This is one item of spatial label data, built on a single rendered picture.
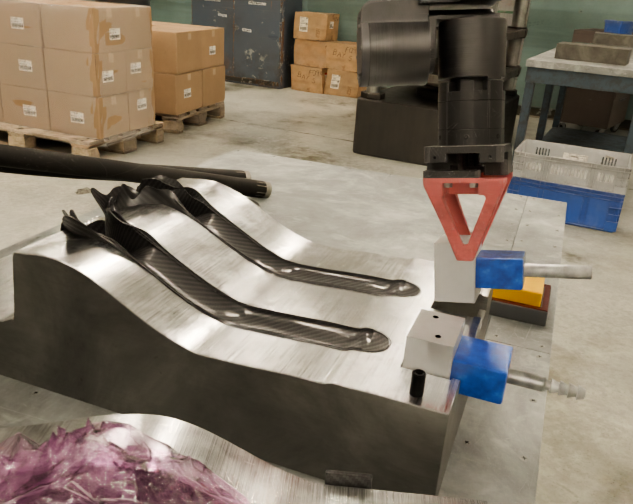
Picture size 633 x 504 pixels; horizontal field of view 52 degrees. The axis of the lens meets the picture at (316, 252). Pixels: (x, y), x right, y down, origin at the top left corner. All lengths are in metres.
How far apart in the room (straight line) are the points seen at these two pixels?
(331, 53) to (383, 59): 6.77
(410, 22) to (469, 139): 0.11
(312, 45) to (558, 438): 5.97
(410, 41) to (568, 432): 1.64
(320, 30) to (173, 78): 2.62
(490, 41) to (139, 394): 0.41
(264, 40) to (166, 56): 2.59
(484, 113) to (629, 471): 1.55
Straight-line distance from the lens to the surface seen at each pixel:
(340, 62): 7.29
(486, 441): 0.60
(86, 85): 4.36
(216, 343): 0.53
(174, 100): 5.14
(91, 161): 1.00
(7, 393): 0.65
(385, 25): 0.57
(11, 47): 4.74
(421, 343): 0.49
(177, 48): 5.09
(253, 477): 0.43
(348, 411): 0.49
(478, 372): 0.50
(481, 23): 0.58
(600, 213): 3.81
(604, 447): 2.07
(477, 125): 0.57
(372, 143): 4.77
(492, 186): 0.55
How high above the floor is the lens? 1.16
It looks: 23 degrees down
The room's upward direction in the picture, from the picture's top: 4 degrees clockwise
